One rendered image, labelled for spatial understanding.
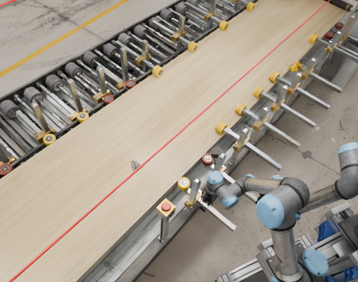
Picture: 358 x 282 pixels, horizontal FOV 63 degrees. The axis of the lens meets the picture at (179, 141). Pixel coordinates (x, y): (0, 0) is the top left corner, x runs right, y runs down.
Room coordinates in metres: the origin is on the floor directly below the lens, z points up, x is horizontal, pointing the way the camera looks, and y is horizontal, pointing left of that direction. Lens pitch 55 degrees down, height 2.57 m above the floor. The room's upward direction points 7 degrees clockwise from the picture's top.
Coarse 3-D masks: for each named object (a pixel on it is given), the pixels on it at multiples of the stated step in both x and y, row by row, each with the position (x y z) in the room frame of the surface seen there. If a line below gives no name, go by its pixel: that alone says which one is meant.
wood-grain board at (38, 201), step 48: (288, 0) 3.25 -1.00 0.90; (240, 48) 2.29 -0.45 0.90; (288, 48) 2.38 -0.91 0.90; (144, 96) 1.54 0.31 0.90; (192, 96) 1.61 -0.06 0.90; (240, 96) 1.68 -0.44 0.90; (96, 144) 1.05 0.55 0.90; (144, 144) 1.10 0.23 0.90; (192, 144) 1.15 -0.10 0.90; (0, 192) 0.63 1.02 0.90; (48, 192) 0.67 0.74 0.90; (96, 192) 0.71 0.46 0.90; (144, 192) 0.75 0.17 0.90; (0, 240) 0.36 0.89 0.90; (48, 240) 0.39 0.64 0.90; (96, 240) 0.43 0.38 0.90
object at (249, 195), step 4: (204, 164) 1.04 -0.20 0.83; (212, 164) 1.03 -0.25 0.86; (212, 168) 1.01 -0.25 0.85; (224, 176) 0.96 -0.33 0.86; (228, 176) 0.96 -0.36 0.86; (228, 180) 0.93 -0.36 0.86; (232, 180) 0.93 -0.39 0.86; (248, 192) 0.86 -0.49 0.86; (248, 196) 0.84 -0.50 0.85; (252, 196) 0.83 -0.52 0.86; (252, 200) 0.82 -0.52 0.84; (256, 200) 0.81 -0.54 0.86
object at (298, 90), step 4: (276, 80) 1.88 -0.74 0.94; (280, 80) 1.86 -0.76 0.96; (284, 80) 1.87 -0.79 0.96; (284, 84) 1.84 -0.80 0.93; (288, 84) 1.83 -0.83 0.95; (296, 88) 1.79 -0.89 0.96; (300, 88) 1.79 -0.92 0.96; (300, 92) 1.76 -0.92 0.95; (304, 92) 1.75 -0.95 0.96; (304, 96) 1.73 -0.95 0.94; (308, 96) 1.72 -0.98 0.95; (312, 96) 1.72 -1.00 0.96; (312, 100) 1.70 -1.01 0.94; (316, 100) 1.68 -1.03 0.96; (320, 100) 1.69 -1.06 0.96; (320, 104) 1.66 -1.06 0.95; (324, 104) 1.65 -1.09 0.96; (324, 108) 1.63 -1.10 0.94
